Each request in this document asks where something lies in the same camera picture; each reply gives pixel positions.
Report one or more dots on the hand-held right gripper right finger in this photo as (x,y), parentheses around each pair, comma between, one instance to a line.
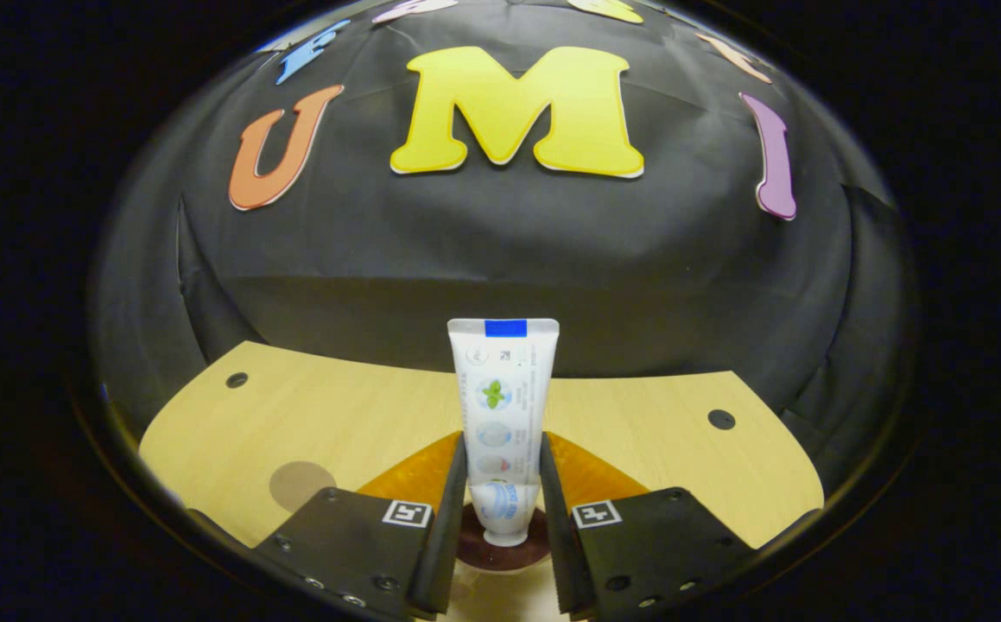
(664,544)

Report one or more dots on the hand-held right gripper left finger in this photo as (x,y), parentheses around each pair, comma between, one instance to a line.
(345,544)

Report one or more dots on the round brown coaster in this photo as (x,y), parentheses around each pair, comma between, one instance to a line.
(297,484)

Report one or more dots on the beige cup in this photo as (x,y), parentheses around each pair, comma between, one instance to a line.
(472,553)

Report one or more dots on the white toothpaste tube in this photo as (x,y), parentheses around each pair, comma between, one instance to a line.
(500,406)

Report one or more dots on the wooden desktop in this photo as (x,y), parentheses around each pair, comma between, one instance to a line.
(336,406)

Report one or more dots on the black desk grommet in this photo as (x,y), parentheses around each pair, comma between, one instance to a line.
(237,380)
(721,419)

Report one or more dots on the black backdrop cloth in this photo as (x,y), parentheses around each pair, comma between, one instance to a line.
(552,242)

